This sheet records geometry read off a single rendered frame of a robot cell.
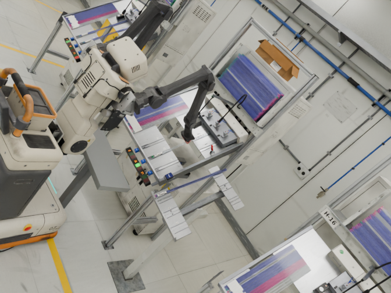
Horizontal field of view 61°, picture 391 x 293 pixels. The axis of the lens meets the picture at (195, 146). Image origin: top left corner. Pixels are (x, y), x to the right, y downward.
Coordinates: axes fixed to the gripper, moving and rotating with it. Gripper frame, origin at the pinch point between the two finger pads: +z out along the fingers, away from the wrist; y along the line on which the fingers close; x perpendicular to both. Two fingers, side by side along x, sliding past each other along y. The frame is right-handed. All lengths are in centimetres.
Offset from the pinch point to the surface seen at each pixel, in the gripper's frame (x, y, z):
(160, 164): 26.4, -7.8, 0.7
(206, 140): -13.7, -5.2, 0.6
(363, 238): -48, -120, -20
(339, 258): -34, -121, -9
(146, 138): 25.0, 17.3, 0.6
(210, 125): -20.9, 2.1, -6.2
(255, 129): -45, -21, -13
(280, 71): -96, 16, -20
